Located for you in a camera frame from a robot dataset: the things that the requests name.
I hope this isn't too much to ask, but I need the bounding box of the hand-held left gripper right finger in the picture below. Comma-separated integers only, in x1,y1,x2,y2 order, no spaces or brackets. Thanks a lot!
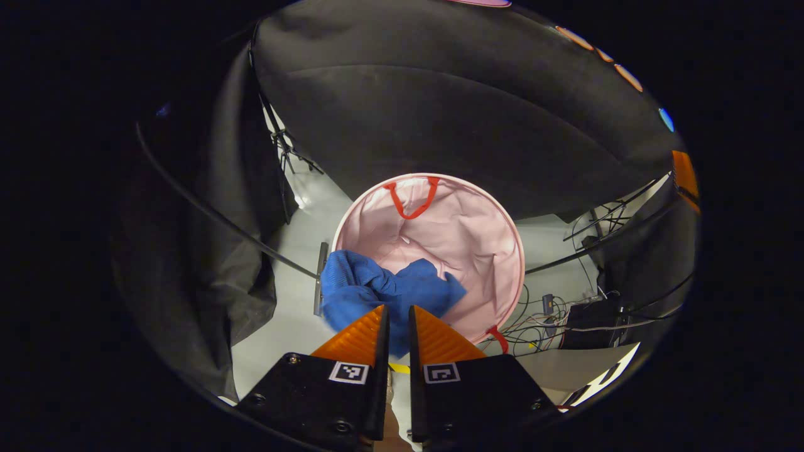
408,305,561,449

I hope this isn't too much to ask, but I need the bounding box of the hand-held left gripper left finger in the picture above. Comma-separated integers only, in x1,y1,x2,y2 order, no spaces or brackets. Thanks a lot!
236,304,391,449

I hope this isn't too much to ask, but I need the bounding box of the blue corduroy shirt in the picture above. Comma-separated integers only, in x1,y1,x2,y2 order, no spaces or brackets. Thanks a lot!
320,250,469,359

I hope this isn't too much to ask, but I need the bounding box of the pink laundry hamper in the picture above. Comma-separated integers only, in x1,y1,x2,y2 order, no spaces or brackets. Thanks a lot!
330,173,526,356

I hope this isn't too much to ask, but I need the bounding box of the black clothes rack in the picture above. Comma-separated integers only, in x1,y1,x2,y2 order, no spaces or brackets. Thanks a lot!
134,122,680,318

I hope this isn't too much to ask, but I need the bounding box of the black equipment box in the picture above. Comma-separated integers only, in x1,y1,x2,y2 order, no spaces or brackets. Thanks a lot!
559,298,630,351

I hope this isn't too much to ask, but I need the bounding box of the black backdrop cloth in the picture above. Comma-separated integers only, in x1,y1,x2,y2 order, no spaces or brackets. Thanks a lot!
113,0,699,402

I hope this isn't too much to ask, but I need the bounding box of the black tripod stand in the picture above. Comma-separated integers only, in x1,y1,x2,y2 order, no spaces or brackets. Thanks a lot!
260,94,325,178

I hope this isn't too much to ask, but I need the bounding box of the tangle of floor cables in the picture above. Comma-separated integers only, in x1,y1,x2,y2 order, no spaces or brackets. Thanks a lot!
482,281,629,358

